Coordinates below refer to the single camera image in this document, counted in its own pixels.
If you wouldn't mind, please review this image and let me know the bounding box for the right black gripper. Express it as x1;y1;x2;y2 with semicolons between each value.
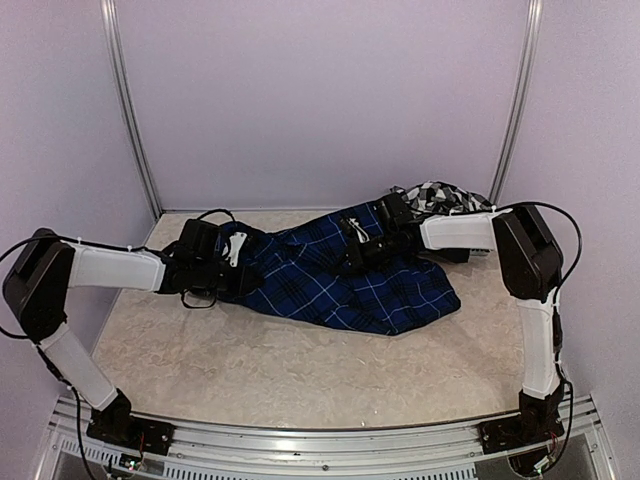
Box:
330;228;407;274

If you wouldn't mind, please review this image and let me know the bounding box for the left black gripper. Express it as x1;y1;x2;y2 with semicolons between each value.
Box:
194;258;265;297

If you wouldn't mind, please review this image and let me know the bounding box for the blue plaid long sleeve shirt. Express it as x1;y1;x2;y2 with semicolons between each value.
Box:
219;202;461;336

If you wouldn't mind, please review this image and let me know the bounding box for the light blue plastic basket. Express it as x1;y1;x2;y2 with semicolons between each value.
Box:
470;249;492;256

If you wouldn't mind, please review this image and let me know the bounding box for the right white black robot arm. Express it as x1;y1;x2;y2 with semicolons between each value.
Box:
339;194;563;400

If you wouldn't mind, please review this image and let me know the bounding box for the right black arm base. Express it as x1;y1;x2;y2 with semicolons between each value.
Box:
477;385;565;454

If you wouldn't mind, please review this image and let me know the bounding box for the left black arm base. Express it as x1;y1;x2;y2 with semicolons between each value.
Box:
87;389;175;456

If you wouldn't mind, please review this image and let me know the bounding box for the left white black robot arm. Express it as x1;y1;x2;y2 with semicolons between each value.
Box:
1;220;264;445

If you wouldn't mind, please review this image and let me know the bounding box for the black white checkered shirt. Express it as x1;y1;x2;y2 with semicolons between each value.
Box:
390;181;495;216

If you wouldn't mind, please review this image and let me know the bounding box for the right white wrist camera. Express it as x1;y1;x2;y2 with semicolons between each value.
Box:
343;217;370;243

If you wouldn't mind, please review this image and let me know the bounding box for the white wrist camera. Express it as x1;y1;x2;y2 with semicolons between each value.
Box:
226;232;248;268
343;217;370;243

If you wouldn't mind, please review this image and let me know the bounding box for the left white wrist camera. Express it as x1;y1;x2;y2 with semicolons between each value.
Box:
226;232;248;268

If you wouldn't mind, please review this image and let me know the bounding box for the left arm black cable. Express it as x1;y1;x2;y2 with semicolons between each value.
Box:
179;208;239;310

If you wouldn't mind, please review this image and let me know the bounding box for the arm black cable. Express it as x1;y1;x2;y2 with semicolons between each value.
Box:
179;208;239;310
524;200;584;291

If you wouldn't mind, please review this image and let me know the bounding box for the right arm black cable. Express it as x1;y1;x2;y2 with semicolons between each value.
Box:
524;200;584;291

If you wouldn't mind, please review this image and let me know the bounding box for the front aluminium rail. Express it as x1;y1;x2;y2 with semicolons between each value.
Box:
33;396;620;479

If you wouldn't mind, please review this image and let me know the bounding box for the right aluminium frame post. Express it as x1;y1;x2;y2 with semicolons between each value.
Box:
489;0;544;204

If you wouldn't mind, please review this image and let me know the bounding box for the aluminium frame post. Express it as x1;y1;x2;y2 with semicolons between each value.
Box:
489;0;544;204
100;0;163;220

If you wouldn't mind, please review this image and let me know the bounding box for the left aluminium frame post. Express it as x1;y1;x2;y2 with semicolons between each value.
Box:
100;0;163;220

